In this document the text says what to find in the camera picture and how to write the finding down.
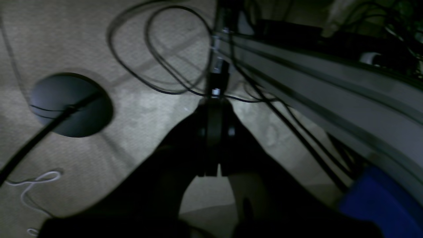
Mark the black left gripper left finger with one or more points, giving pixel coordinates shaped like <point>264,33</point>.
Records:
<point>147,203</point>

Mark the aluminium frame rail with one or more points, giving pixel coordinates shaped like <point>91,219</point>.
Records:
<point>376,113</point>

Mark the aluminium frame leg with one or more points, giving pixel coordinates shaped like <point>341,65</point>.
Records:
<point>218,69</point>

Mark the round grey floor object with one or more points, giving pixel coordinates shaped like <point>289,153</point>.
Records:
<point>51,96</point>

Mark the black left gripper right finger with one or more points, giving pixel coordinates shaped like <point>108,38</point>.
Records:
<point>270,202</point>

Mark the blue box on floor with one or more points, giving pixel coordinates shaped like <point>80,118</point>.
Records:
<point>377,198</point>

